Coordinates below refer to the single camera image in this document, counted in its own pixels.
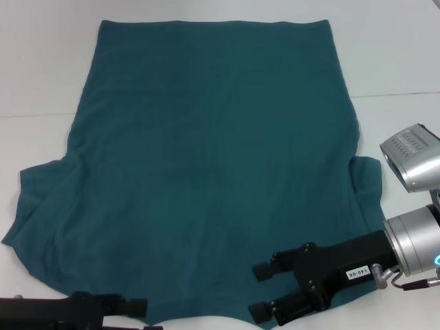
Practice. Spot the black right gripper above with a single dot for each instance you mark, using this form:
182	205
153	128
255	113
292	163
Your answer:
337	264

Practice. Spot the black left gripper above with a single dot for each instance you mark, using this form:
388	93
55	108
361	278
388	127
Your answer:
51	314

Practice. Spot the teal blue t-shirt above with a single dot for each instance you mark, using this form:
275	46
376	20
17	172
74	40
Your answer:
206	154

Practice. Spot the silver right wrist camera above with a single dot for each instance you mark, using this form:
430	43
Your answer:
412	161

